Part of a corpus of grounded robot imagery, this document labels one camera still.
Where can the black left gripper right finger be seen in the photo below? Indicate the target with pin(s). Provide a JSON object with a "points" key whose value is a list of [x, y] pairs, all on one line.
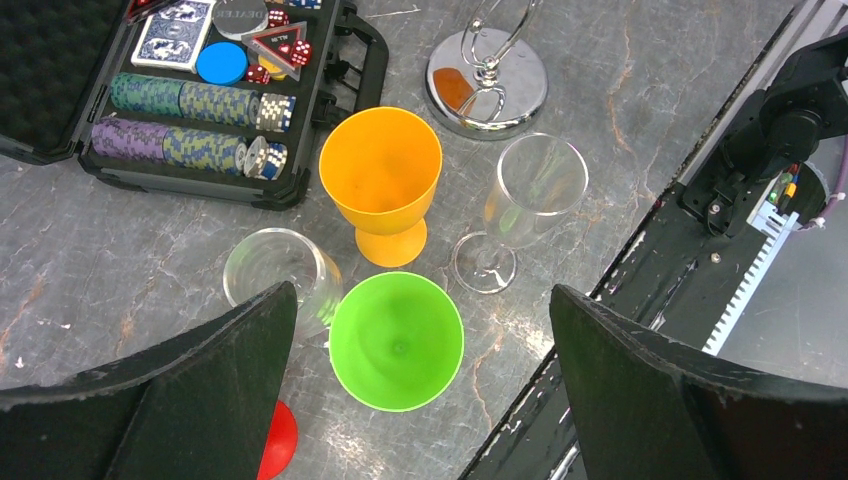
{"points": [[647, 406]]}

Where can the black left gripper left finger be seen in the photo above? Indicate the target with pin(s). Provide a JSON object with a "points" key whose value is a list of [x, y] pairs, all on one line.
{"points": [[196, 406]]}

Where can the red plastic wine glass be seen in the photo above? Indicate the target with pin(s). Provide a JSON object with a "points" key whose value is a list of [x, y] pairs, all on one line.
{"points": [[281, 443]]}

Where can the clear wine glass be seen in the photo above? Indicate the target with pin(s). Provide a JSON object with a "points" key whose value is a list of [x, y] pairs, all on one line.
{"points": [[538, 179], [274, 255]]}

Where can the green plastic wine glass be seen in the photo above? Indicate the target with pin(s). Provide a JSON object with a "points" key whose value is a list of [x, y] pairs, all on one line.
{"points": [[397, 341]]}

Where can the yellow plastic wine glass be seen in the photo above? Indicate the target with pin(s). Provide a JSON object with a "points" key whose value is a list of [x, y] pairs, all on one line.
{"points": [[381, 168]]}

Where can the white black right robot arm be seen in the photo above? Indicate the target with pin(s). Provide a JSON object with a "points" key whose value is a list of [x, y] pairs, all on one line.
{"points": [[805, 103]]}

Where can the black poker chip case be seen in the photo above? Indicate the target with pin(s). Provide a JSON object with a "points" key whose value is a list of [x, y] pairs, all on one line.
{"points": [[70, 91]]}

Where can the blue round dealer chip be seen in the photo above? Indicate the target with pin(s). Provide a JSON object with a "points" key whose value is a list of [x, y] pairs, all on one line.
{"points": [[222, 63]]}

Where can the blue playing card deck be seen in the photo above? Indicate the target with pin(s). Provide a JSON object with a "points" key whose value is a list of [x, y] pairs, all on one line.
{"points": [[173, 37]]}

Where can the grey round dealer button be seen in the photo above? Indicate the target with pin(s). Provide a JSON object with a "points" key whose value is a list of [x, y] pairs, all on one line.
{"points": [[235, 18]]}

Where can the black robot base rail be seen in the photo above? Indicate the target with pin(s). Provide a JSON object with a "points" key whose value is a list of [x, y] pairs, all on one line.
{"points": [[752, 272]]}

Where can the chrome wire wine glass rack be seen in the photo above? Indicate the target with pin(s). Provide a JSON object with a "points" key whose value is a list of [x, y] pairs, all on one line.
{"points": [[485, 83]]}

